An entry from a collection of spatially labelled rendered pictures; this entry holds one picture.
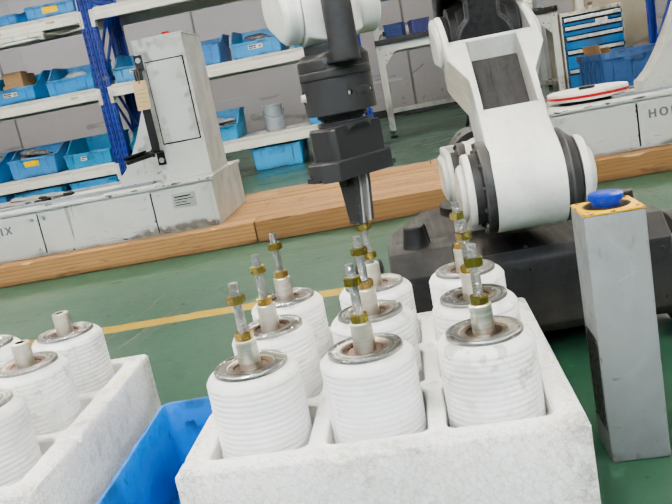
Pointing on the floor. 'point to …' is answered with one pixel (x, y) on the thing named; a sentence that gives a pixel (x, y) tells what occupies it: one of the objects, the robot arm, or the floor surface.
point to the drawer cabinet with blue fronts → (586, 26)
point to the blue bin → (159, 455)
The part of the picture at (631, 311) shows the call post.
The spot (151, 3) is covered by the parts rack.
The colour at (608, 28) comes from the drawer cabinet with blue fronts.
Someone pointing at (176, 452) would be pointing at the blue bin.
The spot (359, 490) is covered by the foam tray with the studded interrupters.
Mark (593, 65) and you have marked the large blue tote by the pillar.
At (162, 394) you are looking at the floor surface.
